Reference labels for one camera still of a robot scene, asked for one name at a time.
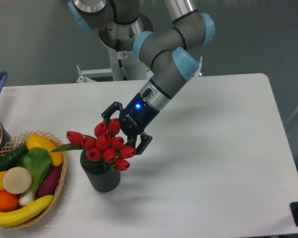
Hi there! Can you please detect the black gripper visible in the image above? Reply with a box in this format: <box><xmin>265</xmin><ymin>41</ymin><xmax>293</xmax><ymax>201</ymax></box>
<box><xmin>101</xmin><ymin>93</ymin><xmax>160</xmax><ymax>155</ymax></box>

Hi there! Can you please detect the red tulip bouquet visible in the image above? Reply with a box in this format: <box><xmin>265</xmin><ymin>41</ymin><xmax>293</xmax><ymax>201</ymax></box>
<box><xmin>51</xmin><ymin>118</ymin><xmax>137</xmax><ymax>174</ymax></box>

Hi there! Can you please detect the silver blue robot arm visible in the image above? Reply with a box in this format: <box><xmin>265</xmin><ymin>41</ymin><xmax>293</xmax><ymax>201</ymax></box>
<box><xmin>68</xmin><ymin>0</ymin><xmax>216</xmax><ymax>154</ymax></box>

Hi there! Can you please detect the dark grey ribbed vase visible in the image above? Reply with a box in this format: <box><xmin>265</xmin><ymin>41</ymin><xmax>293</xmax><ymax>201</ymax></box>
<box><xmin>80</xmin><ymin>150</ymin><xmax>121</xmax><ymax>193</ymax></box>

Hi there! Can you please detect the yellow squash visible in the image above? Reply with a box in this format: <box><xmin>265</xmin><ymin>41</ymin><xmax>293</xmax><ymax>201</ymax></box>
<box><xmin>26</xmin><ymin>134</ymin><xmax>63</xmax><ymax>166</ymax></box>

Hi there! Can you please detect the green bok choy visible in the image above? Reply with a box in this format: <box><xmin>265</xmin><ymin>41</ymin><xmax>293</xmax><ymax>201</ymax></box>
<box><xmin>18</xmin><ymin>148</ymin><xmax>52</xmax><ymax>207</ymax></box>

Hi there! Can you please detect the purple sweet potato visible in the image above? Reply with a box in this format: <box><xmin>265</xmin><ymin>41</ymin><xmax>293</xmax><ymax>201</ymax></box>
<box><xmin>37</xmin><ymin>167</ymin><xmax>62</xmax><ymax>198</ymax></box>

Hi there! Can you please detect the woven wicker basket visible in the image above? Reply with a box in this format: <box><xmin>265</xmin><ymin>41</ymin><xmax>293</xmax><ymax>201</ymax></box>
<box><xmin>0</xmin><ymin>131</ymin><xmax>68</xmax><ymax>229</ymax></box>

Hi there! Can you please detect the green cucumber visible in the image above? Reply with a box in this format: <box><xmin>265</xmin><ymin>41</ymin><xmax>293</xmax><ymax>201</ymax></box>
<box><xmin>0</xmin><ymin>145</ymin><xmax>28</xmax><ymax>172</ymax></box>

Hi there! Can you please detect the beige round slice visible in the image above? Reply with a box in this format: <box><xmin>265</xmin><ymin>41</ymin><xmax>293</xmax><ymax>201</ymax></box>
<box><xmin>3</xmin><ymin>167</ymin><xmax>32</xmax><ymax>194</ymax></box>

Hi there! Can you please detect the orange fruit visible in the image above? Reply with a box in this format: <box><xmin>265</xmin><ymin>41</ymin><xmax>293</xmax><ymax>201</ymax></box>
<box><xmin>0</xmin><ymin>191</ymin><xmax>19</xmax><ymax>212</ymax></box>

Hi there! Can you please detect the yellow banana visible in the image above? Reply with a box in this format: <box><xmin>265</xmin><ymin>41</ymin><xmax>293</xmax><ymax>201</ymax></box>
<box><xmin>0</xmin><ymin>195</ymin><xmax>54</xmax><ymax>228</ymax></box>

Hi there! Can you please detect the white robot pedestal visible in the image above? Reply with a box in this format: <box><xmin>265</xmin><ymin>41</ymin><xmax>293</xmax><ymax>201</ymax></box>
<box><xmin>75</xmin><ymin>48</ymin><xmax>204</xmax><ymax>84</ymax></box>

